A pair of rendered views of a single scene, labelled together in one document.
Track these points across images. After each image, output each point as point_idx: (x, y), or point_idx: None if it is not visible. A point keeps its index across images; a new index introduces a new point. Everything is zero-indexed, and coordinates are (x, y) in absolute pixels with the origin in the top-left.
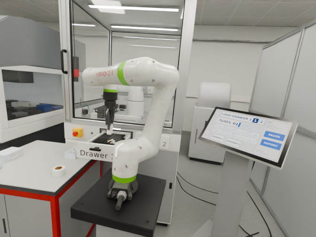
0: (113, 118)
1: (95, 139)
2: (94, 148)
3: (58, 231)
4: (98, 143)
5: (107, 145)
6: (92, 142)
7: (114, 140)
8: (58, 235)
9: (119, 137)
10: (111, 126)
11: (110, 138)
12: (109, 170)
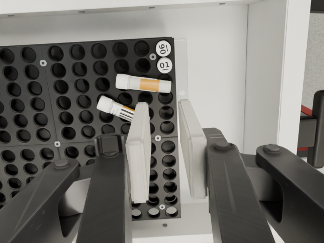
0: (51, 209)
1: (132, 219)
2: (320, 137)
3: (311, 110)
4: (281, 142)
5: (293, 65)
6: (181, 213)
7: (122, 81)
8: (304, 107)
9: (4, 76)
10: (145, 142)
11: (58, 142)
12: (322, 3)
